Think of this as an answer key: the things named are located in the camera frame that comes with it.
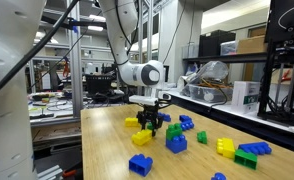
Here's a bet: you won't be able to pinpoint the long blue lego brick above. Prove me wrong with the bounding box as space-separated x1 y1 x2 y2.
158 112 172 123
210 171 227 180
237 141 273 156
180 120 195 132

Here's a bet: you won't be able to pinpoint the yellow three-stud lego brick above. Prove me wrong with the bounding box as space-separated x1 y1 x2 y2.
130 129 154 147
124 117 141 128
215 137 236 160

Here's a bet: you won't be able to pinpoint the black table cable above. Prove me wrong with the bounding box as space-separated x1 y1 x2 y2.
206 79 230 109

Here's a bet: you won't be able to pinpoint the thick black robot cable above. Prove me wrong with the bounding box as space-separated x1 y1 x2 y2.
0 0 81 103

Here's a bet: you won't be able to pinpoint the black wall shelf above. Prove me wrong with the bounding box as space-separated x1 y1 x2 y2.
183 52 270 65

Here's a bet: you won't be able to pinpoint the clear plastic bin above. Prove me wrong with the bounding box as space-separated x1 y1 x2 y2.
187 83 235 105

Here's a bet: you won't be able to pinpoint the black mesh basket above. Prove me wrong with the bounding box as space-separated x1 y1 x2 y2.
84 73 114 96

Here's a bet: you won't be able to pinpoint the black case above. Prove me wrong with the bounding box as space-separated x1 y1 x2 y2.
198 29 237 58

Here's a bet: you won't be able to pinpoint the aluminium frame structure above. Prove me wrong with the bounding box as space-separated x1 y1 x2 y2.
30 0 155 118

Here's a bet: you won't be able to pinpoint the short blue lego brick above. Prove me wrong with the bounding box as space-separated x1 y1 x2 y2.
165 134 188 155
178 114 192 122
128 153 154 178

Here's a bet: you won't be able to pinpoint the clear plastic bag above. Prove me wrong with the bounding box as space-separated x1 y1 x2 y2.
179 60 230 93

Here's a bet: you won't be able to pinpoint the cluttered background workbench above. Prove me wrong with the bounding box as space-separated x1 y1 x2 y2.
25 89 138 129

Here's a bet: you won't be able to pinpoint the white side table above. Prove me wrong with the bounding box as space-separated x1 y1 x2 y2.
150 87 294 136

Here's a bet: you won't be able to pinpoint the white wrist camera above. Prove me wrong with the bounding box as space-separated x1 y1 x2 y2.
128 94 160 107

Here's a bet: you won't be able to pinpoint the white cardboard box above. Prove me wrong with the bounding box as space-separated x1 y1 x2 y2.
231 80 261 115

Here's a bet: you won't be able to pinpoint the clear storage container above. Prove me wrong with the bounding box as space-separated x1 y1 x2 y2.
219 40 238 56

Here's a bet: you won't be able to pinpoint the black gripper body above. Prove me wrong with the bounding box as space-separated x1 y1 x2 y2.
140 105 162 122

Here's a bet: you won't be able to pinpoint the yellow cables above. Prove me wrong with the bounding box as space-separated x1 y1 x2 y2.
200 78 233 90

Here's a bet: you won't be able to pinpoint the red tool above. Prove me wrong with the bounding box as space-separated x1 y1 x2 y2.
280 69 293 83

